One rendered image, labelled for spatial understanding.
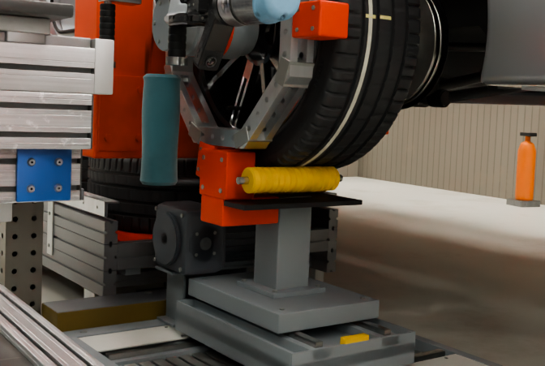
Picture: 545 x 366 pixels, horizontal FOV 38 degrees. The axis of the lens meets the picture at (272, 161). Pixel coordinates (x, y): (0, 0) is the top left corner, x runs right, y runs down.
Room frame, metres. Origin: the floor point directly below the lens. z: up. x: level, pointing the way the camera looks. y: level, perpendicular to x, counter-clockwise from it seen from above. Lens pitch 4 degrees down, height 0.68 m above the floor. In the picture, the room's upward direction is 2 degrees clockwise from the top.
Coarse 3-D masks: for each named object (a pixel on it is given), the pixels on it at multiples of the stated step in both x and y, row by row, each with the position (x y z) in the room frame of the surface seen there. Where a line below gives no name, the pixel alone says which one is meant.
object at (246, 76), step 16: (272, 32) 2.21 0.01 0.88; (256, 48) 1.97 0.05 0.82; (272, 48) 1.85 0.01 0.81; (224, 64) 2.11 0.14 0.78; (240, 64) 2.14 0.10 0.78; (256, 64) 1.91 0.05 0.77; (272, 64) 1.90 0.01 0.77; (208, 80) 2.06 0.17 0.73; (224, 80) 2.09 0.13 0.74; (240, 80) 2.12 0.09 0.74; (256, 80) 2.15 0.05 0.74; (208, 96) 2.04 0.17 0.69; (224, 96) 2.06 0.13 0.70; (240, 96) 1.96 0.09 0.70; (256, 96) 2.12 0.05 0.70; (224, 112) 2.01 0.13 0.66; (240, 112) 1.96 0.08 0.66; (240, 128) 1.93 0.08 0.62
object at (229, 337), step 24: (192, 312) 1.95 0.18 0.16; (216, 312) 1.96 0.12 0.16; (192, 336) 1.95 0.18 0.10; (216, 336) 1.86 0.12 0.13; (240, 336) 1.77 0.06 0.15; (264, 336) 1.78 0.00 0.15; (288, 336) 1.74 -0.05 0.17; (312, 336) 1.82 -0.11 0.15; (336, 336) 1.83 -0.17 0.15; (360, 336) 1.73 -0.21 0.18; (384, 336) 1.77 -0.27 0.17; (408, 336) 1.81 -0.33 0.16; (240, 360) 1.77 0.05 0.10; (264, 360) 1.69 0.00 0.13; (288, 360) 1.62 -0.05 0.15; (312, 360) 1.65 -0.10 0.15; (336, 360) 1.68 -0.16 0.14; (360, 360) 1.72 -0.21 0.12; (384, 360) 1.77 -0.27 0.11; (408, 360) 1.81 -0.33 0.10
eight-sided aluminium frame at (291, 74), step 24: (312, 0) 1.65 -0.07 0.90; (288, 24) 1.63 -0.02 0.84; (288, 48) 1.63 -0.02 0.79; (312, 48) 1.65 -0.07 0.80; (168, 72) 2.04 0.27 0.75; (192, 72) 2.06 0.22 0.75; (288, 72) 1.62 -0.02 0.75; (312, 72) 1.66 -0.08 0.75; (192, 96) 2.03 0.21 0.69; (264, 96) 1.69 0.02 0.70; (288, 96) 1.69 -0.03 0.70; (192, 120) 1.94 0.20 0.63; (264, 120) 1.70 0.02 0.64; (216, 144) 1.84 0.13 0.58; (240, 144) 1.76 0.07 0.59; (264, 144) 1.77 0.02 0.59
